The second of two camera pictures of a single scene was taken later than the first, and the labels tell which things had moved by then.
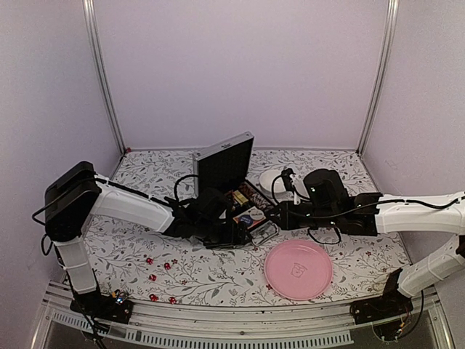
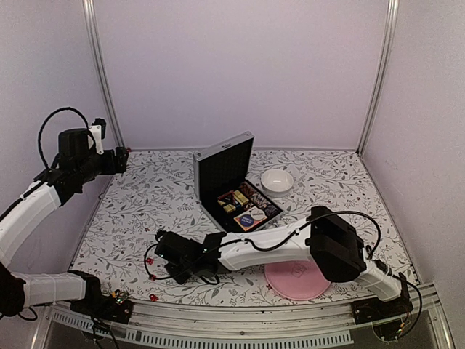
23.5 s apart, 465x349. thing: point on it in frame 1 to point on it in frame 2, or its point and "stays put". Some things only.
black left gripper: [231, 241] to [112, 167]
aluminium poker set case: [226, 169] stays put
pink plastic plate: [298, 270] stays put
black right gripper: [286, 222] to [180, 275]
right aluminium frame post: [392, 20] stays put
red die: [152, 297] stays put
